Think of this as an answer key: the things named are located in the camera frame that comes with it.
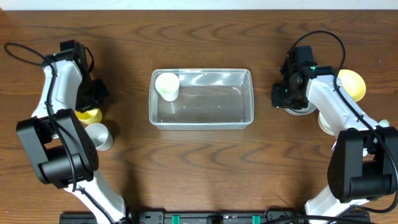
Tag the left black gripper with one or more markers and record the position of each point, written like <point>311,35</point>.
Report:
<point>104,91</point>

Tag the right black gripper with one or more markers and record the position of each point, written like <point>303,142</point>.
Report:
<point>277,91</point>

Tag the grey plastic bowl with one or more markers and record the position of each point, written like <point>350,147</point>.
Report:
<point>298,109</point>

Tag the yellow plastic cup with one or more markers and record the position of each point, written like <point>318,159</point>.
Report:
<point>90,117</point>

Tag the white plastic bowl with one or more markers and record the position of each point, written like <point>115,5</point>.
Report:
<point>324,125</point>

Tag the grey plastic cup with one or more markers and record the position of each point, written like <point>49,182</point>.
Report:
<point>100,135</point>

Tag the yellow plastic bowl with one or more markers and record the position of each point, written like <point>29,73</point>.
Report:
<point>353,83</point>

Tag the white plastic cup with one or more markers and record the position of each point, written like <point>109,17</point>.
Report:
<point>167,85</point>

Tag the clear plastic container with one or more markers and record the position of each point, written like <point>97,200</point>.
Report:
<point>208,99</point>

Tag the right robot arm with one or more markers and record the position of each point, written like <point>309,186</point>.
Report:
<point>363,165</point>

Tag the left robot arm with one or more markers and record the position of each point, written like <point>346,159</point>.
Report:
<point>56,143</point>

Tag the white plastic spoon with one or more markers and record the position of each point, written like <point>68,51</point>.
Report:
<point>383,123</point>

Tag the black mounting rail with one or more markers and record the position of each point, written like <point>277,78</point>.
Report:
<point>159,217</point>

